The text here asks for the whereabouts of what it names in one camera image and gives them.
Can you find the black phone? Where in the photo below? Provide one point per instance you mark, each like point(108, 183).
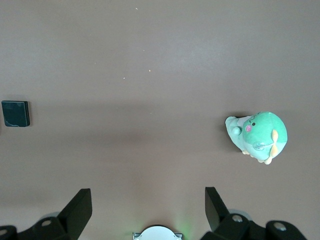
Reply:
point(15, 113)

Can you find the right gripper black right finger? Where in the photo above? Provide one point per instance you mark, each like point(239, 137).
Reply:
point(217, 217)

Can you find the green dinosaur plush toy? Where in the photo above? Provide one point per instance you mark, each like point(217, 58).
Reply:
point(262, 132)

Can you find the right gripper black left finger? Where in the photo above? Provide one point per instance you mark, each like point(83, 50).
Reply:
point(75, 215)

